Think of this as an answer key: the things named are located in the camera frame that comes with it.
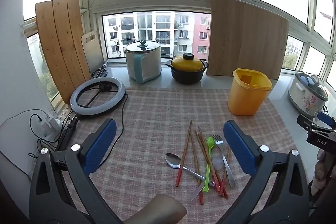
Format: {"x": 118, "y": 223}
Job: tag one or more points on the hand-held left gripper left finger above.
{"x": 101, "y": 145}

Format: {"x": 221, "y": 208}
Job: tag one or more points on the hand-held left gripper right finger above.
{"x": 240, "y": 150}

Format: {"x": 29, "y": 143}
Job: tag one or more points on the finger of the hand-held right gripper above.
{"x": 326, "y": 118}
{"x": 305, "y": 122}

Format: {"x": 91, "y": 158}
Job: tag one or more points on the translucent plastic spoon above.
{"x": 218, "y": 163}

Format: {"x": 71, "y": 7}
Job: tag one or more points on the metal fork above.
{"x": 231, "y": 179}

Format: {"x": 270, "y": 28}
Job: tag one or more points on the green plastic spoon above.
{"x": 210, "y": 142}

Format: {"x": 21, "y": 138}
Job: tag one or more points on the red-tipped wooden chopstick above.
{"x": 202, "y": 134}
{"x": 203, "y": 150}
{"x": 185, "y": 150}
{"x": 196, "y": 166}
{"x": 223, "y": 183}

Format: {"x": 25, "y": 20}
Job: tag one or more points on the yellow plastic container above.
{"x": 244, "y": 100}

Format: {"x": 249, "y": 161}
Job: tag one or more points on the metal table knife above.
{"x": 195, "y": 192}

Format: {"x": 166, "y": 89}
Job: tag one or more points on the metal spoon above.
{"x": 173, "y": 160}

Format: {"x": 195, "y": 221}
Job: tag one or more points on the person's right hand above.
{"x": 319, "y": 169}

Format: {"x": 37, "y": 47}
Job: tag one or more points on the white floral rice cooker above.
{"x": 304, "y": 100}

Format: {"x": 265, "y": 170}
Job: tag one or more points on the white charger plug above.
{"x": 48, "y": 123}

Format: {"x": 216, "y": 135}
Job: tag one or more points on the pink plaid tablecloth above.
{"x": 157, "y": 113}

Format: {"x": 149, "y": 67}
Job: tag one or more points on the brown rounded object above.
{"x": 157, "y": 209}

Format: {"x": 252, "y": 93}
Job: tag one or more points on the white cutting board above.
{"x": 93, "y": 53}

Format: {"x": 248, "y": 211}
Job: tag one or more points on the black casserole with yellow lid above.
{"x": 187, "y": 74}

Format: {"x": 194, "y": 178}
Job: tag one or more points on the light wooden board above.
{"x": 246, "y": 40}

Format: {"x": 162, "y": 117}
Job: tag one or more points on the brown wooden plank board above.
{"x": 60, "y": 50}

